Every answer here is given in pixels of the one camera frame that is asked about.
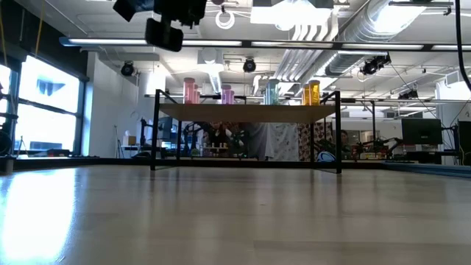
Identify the silver ventilation duct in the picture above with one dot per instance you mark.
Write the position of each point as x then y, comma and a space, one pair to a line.
368, 29

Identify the black desk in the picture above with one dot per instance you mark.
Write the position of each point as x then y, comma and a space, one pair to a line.
423, 156

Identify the black aluminium rig frame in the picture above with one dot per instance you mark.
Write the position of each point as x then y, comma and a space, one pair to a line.
121, 161

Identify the wooden shelf with black frame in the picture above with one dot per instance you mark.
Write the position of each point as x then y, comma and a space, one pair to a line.
246, 113

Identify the person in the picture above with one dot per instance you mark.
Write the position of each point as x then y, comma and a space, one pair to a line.
218, 134
344, 141

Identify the black background robot arm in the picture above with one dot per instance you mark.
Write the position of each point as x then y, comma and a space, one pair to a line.
386, 143
145, 129

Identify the teal medicine bottle white cap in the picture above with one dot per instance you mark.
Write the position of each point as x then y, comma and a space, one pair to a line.
273, 92

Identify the black computer monitor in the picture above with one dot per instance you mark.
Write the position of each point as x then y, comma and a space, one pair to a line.
464, 141
421, 131

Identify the white ceiling air unit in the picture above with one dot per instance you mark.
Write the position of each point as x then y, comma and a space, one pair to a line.
210, 60

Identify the black overhead light bar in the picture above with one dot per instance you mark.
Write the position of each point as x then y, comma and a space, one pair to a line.
246, 43

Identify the cardboard box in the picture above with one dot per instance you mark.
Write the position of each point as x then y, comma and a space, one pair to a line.
129, 140

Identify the blue white ball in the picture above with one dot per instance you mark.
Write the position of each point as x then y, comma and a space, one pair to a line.
325, 157

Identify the brown patterned hanging cloth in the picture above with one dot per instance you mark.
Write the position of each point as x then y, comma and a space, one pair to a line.
305, 141

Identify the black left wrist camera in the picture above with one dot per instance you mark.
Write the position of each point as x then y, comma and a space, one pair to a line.
163, 35

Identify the white ceiling pipe bundle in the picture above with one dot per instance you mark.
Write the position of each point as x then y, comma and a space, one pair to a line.
300, 62

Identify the grey hanging cloth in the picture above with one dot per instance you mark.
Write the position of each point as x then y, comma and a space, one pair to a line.
279, 141

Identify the black ceiling spotlight cluster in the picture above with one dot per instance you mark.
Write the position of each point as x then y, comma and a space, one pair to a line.
375, 64

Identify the large window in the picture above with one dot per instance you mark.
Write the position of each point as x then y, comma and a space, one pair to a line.
48, 110

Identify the black tripod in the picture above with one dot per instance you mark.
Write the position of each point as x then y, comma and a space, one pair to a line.
117, 141

